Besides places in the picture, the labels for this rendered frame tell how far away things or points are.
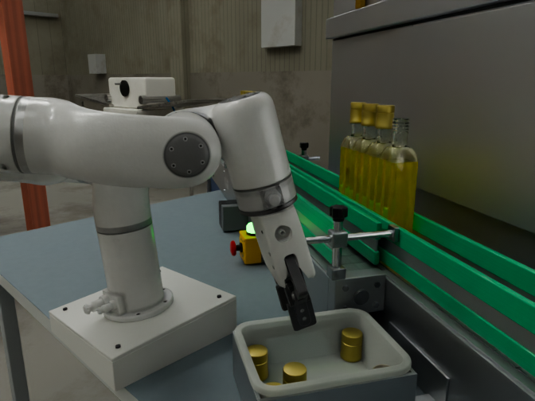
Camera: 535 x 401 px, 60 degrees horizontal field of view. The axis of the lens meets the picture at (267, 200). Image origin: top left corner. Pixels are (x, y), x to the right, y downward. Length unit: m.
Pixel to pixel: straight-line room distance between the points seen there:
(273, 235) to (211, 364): 0.34
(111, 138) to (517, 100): 0.62
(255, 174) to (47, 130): 0.22
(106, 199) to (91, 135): 0.32
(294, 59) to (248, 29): 0.76
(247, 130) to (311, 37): 4.37
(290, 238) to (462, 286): 0.26
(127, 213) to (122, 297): 0.15
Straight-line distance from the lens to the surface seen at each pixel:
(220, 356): 0.83
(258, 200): 0.54
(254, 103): 0.52
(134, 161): 0.47
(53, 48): 9.71
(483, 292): 0.66
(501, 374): 0.64
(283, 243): 0.55
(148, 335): 0.79
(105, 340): 0.81
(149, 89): 5.37
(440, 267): 0.72
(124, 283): 0.83
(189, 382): 0.78
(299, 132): 4.96
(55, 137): 0.52
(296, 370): 0.69
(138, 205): 0.80
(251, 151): 0.52
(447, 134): 0.97
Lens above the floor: 1.21
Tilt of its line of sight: 15 degrees down
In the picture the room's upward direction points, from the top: straight up
